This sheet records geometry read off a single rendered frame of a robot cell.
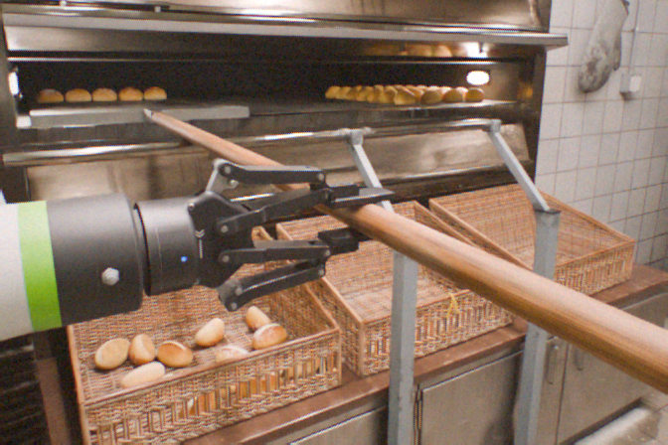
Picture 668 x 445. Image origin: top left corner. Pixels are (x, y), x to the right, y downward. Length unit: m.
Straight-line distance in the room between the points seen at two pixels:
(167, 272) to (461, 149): 1.70
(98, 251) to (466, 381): 1.25
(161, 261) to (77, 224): 0.06
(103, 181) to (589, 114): 2.03
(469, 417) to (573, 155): 1.38
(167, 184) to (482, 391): 1.05
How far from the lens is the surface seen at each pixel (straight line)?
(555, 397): 1.88
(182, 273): 0.41
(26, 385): 1.16
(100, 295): 0.39
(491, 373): 1.58
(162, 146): 1.07
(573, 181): 2.59
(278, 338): 1.42
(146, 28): 1.29
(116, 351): 1.43
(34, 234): 0.39
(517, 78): 2.32
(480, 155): 2.07
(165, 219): 0.40
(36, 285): 0.38
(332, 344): 1.23
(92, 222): 0.39
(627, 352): 0.31
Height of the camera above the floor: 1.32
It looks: 14 degrees down
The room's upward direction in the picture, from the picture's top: straight up
